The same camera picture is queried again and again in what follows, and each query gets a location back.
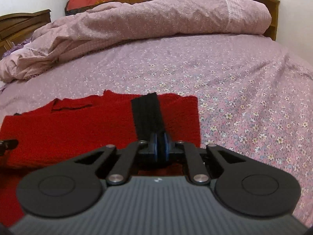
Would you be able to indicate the purple ruffled pillow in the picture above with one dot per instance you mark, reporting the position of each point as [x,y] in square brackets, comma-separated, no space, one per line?
[8,52]

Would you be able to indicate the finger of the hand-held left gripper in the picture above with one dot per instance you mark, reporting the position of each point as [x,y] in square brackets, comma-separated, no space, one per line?
[9,144]

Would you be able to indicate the wooden shelf cabinet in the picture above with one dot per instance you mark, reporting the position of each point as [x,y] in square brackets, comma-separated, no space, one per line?
[273,9]

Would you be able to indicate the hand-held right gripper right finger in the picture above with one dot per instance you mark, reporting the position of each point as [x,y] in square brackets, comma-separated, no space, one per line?
[166,149]

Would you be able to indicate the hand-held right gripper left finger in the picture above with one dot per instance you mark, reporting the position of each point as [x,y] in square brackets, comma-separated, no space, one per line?
[153,149]

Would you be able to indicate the dark wooden headboard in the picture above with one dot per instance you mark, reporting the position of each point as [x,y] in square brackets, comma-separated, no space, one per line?
[19,22]

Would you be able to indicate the pink floral quilt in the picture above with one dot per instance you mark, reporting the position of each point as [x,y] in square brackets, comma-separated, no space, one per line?
[159,14]

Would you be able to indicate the red knit cardigan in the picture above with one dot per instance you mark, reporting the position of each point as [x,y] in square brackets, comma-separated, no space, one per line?
[73,132]

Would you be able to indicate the pink floral bed sheet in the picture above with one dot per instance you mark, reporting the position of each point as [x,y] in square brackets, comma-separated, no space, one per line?
[244,98]

